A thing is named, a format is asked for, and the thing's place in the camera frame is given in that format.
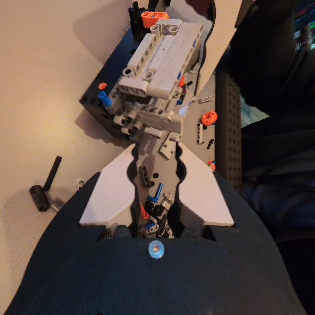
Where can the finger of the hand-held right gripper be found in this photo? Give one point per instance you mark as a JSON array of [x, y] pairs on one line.
[[224, 29]]

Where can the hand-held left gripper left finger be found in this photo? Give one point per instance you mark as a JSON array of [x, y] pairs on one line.
[[105, 196]]

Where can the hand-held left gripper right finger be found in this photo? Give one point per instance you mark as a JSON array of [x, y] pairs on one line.
[[206, 196]]

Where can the grey black robot model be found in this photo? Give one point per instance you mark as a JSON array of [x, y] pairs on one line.
[[160, 61]]

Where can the orange gear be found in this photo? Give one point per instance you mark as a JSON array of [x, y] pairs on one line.
[[209, 117]]

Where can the person's right forearm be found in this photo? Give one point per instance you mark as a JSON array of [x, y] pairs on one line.
[[258, 73]]

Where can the orange blue connector piece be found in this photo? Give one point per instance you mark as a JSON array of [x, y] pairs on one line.
[[211, 164]]

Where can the orange cone piece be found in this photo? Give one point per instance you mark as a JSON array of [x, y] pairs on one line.
[[144, 211]]

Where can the black angled beam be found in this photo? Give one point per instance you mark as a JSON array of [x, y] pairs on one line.
[[146, 177]]

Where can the grey axle connector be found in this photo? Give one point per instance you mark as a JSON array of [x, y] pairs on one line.
[[57, 204]]

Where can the pile of plastic building pieces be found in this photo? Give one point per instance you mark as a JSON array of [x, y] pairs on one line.
[[157, 209]]

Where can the black pin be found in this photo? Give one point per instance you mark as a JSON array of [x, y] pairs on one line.
[[210, 144]]

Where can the black axle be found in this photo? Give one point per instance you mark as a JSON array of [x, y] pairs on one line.
[[53, 173]]

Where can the lit monitor screen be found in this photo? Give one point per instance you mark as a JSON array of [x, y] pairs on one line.
[[305, 27]]

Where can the black perforated panel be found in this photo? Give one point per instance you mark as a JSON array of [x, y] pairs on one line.
[[230, 135]]

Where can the black connector piece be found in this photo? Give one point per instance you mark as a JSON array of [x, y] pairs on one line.
[[39, 198]]

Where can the plain grey beam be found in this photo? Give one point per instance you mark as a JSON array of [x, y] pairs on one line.
[[206, 99]]

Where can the grey frame with black pins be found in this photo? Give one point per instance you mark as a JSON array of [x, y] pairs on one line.
[[200, 133]]

